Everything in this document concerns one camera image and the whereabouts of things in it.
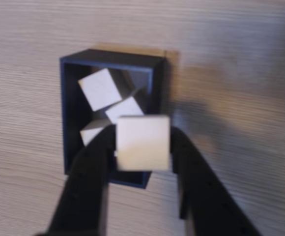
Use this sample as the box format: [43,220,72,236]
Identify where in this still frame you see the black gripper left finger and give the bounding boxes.
[33,125,117,236]

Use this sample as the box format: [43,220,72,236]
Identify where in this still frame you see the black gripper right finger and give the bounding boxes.
[169,126,261,236]

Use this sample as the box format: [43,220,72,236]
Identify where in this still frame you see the black open box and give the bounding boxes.
[59,48,168,189]

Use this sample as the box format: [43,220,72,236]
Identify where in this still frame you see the white foam cube block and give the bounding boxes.
[114,115,171,172]
[80,119,110,146]
[78,68,123,112]
[105,96,145,125]

